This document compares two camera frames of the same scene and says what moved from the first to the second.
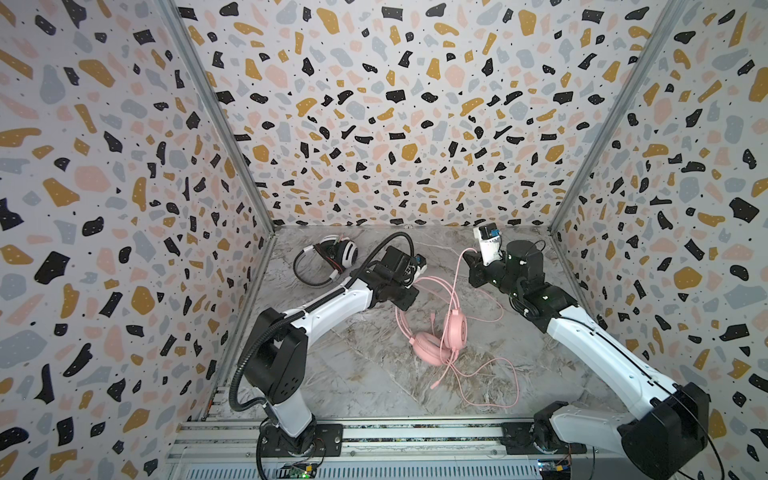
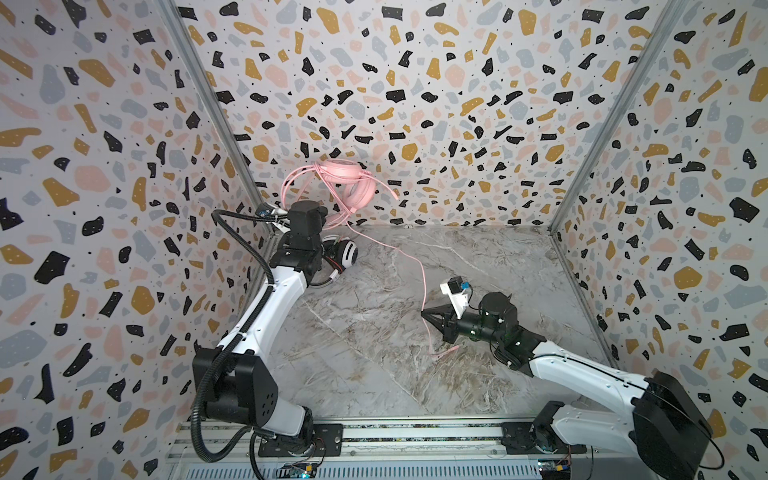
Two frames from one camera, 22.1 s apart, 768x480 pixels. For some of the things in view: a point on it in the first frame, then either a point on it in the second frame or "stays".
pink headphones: (434, 348) → (345, 187)
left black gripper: (404, 303) → (321, 219)
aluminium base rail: (379, 449) stays
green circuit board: (297, 470) stays
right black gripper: (477, 270) → (453, 322)
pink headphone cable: (447, 337) → (430, 352)
